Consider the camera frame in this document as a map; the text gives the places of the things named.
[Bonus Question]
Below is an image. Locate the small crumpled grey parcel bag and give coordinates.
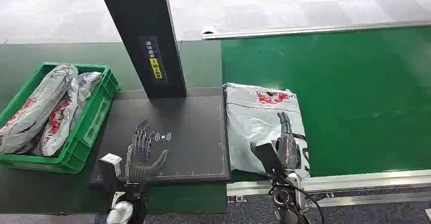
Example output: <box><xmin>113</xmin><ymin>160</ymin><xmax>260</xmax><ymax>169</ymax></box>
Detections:
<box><xmin>70</xmin><ymin>71</ymin><xmax>102</xmax><ymax>129</ymax></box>

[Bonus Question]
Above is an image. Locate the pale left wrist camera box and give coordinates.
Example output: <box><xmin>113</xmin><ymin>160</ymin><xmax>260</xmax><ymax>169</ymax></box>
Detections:
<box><xmin>98</xmin><ymin>153</ymin><xmax>123</xmax><ymax>184</ymax></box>

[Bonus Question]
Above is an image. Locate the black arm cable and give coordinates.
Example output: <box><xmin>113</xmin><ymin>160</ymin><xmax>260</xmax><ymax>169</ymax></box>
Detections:
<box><xmin>268</xmin><ymin>175</ymin><xmax>325</xmax><ymax>224</ymax></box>

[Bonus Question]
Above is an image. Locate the green conveyor belt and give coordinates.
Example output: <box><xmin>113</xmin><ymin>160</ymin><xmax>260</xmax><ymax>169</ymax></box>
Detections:
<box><xmin>220</xmin><ymin>26</ymin><xmax>431</xmax><ymax>183</ymax></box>

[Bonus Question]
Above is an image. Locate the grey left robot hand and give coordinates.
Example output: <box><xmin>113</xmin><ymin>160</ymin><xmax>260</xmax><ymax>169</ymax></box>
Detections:
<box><xmin>125</xmin><ymin>119</ymin><xmax>169</xmax><ymax>185</ymax></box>

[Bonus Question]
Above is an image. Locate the black scanner post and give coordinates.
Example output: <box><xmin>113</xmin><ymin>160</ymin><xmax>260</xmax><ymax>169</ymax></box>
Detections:
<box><xmin>95</xmin><ymin>0</ymin><xmax>187</xmax><ymax>99</ymax></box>

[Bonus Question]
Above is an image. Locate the green plastic crate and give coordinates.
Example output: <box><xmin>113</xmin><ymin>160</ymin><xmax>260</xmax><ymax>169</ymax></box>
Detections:
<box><xmin>0</xmin><ymin>61</ymin><xmax>120</xmax><ymax>174</ymax></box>

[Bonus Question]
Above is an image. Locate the large grey parcel bag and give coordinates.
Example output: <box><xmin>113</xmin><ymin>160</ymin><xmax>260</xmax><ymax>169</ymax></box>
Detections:
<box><xmin>0</xmin><ymin>65</ymin><xmax>79</xmax><ymax>154</ymax></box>

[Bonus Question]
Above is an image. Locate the grey parcel bag red print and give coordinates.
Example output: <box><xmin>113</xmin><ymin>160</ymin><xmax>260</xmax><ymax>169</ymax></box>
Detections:
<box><xmin>40</xmin><ymin>78</ymin><xmax>81</xmax><ymax>157</ymax></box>

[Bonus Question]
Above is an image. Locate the flat grey parcel red logo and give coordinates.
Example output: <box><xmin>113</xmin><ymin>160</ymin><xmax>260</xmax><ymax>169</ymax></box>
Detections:
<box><xmin>223</xmin><ymin>82</ymin><xmax>311</xmax><ymax>178</ymax></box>

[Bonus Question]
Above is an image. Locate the yellow black warning label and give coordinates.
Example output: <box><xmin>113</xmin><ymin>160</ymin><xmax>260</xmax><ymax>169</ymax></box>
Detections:
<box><xmin>139</xmin><ymin>35</ymin><xmax>168</xmax><ymax>83</ymax></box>

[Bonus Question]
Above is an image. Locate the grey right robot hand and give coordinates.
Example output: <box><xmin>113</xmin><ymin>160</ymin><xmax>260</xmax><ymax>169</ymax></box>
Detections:
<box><xmin>250</xmin><ymin>111</ymin><xmax>303</xmax><ymax>179</ymax></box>

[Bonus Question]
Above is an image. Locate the dark scanner platform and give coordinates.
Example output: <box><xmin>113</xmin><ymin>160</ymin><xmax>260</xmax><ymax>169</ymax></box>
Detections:
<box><xmin>88</xmin><ymin>87</ymin><xmax>232</xmax><ymax>192</ymax></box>

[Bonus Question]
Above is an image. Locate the aluminium conveyor rail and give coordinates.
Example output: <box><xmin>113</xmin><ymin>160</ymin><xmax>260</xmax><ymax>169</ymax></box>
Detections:
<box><xmin>201</xmin><ymin>20</ymin><xmax>431</xmax><ymax>41</ymax></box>
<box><xmin>226</xmin><ymin>169</ymin><xmax>431</xmax><ymax>208</ymax></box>

